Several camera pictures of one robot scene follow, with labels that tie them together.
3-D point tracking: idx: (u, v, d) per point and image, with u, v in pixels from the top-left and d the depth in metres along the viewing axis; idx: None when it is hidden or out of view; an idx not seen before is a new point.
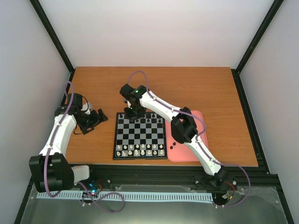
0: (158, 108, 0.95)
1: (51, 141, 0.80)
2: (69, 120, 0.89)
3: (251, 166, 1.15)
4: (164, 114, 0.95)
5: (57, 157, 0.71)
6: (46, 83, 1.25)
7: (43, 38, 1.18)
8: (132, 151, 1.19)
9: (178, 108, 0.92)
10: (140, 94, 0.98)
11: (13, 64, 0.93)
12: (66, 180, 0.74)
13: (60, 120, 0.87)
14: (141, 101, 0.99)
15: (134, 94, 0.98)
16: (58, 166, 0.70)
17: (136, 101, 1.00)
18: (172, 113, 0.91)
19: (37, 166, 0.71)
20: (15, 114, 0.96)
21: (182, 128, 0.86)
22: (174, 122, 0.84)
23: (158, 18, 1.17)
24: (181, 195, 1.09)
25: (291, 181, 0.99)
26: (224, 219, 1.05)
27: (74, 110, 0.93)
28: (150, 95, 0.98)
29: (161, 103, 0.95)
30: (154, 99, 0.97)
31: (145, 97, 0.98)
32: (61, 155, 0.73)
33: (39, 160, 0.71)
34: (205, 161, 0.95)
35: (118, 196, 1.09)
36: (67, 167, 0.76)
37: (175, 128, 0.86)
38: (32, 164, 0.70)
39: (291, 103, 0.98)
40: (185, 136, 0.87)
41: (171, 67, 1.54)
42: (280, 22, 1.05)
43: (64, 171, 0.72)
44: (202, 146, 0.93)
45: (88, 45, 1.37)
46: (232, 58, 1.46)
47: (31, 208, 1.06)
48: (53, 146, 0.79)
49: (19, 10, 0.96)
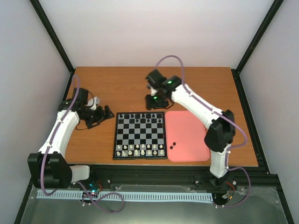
0: (195, 106, 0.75)
1: (51, 139, 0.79)
2: (72, 116, 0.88)
3: (252, 166, 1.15)
4: (200, 115, 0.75)
5: (55, 157, 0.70)
6: (46, 83, 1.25)
7: (43, 38, 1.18)
8: (132, 151, 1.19)
9: (219, 110, 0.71)
10: (173, 87, 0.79)
11: (12, 64, 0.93)
12: (63, 180, 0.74)
13: (62, 117, 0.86)
14: (174, 96, 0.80)
15: (167, 86, 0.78)
16: (56, 165, 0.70)
17: (166, 93, 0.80)
18: (211, 115, 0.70)
19: (36, 164, 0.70)
20: (15, 114, 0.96)
21: (221, 136, 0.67)
22: (213, 129, 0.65)
23: (158, 19, 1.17)
24: (181, 195, 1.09)
25: (291, 181, 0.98)
26: (224, 219, 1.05)
27: (77, 107, 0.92)
28: (186, 89, 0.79)
29: (201, 101, 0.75)
30: (191, 94, 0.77)
31: (180, 89, 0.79)
32: (60, 155, 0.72)
33: (38, 158, 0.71)
34: (220, 168, 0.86)
35: (118, 196, 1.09)
36: (65, 166, 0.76)
37: (212, 134, 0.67)
38: (31, 161, 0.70)
39: (290, 102, 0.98)
40: (221, 145, 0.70)
41: (171, 67, 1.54)
42: (280, 22, 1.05)
43: (61, 170, 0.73)
44: (227, 157, 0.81)
45: (88, 46, 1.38)
46: (232, 58, 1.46)
47: (31, 208, 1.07)
48: (53, 144, 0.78)
49: (19, 10, 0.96)
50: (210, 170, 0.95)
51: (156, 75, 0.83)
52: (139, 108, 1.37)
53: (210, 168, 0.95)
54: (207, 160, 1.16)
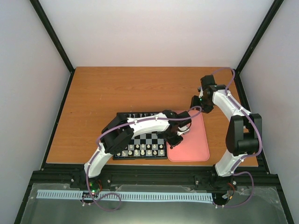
0: (225, 105, 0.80)
1: (140, 120, 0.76)
2: (166, 124, 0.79)
3: (252, 166, 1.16)
4: (228, 113, 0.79)
5: (128, 132, 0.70)
6: (46, 83, 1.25)
7: (43, 38, 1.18)
8: (132, 151, 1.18)
9: (248, 112, 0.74)
10: (215, 88, 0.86)
11: (13, 64, 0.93)
12: (110, 151, 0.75)
13: (160, 116, 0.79)
14: (214, 96, 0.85)
15: (211, 87, 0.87)
16: (121, 138, 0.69)
17: (209, 94, 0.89)
18: (238, 112, 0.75)
19: (114, 122, 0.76)
20: (15, 113, 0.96)
21: (239, 135, 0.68)
22: (233, 121, 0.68)
23: (158, 19, 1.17)
24: (181, 195, 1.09)
25: (291, 181, 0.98)
26: (224, 220, 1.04)
27: (172, 122, 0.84)
28: (225, 92, 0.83)
29: (234, 101, 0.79)
30: (228, 95, 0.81)
31: (219, 91, 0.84)
32: (132, 133, 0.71)
33: (121, 120, 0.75)
34: (225, 168, 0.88)
35: (116, 196, 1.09)
36: (124, 145, 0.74)
37: (232, 129, 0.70)
38: (117, 117, 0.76)
39: (290, 102, 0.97)
40: (237, 143, 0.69)
41: (170, 67, 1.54)
42: (279, 22, 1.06)
43: (118, 146, 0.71)
44: (238, 164, 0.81)
45: (88, 46, 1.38)
46: (232, 58, 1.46)
47: (31, 208, 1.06)
48: (137, 124, 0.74)
49: (19, 10, 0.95)
50: (217, 165, 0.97)
51: (210, 80, 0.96)
52: (139, 108, 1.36)
53: (217, 166, 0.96)
54: (207, 160, 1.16)
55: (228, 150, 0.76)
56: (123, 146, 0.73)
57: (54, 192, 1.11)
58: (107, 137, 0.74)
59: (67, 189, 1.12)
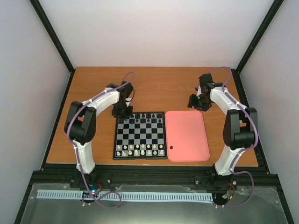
0: (223, 100, 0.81)
1: (94, 98, 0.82)
2: (117, 94, 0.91)
3: (252, 166, 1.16)
4: (225, 108, 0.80)
5: (90, 111, 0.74)
6: (46, 83, 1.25)
7: (43, 38, 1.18)
8: (132, 151, 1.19)
9: (244, 107, 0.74)
10: (212, 85, 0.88)
11: (13, 64, 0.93)
12: (87, 139, 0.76)
13: (109, 90, 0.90)
14: (211, 94, 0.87)
15: (209, 85, 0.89)
16: (88, 120, 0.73)
17: (207, 92, 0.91)
18: (235, 107, 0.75)
19: (72, 112, 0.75)
20: (15, 112, 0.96)
21: (236, 128, 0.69)
22: (230, 115, 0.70)
23: (158, 19, 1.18)
24: (181, 195, 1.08)
25: (291, 181, 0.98)
26: (225, 220, 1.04)
27: (120, 91, 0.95)
28: (222, 88, 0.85)
29: (230, 97, 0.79)
30: (225, 92, 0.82)
31: (217, 88, 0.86)
32: (95, 110, 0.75)
33: (78, 106, 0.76)
34: (224, 166, 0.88)
35: (117, 196, 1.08)
36: (94, 126, 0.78)
37: (228, 123, 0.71)
38: (72, 106, 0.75)
39: (290, 101, 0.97)
40: (233, 136, 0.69)
41: (170, 67, 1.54)
42: (280, 21, 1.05)
43: (89, 129, 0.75)
44: (237, 158, 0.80)
45: (88, 46, 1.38)
46: (232, 58, 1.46)
47: (31, 208, 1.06)
48: (93, 102, 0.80)
49: (19, 11, 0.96)
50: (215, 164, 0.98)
51: (209, 78, 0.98)
52: (139, 108, 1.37)
53: (217, 165, 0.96)
54: (208, 160, 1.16)
55: (226, 144, 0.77)
56: (92, 127, 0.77)
57: (54, 192, 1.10)
58: (74, 129, 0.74)
59: (67, 189, 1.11)
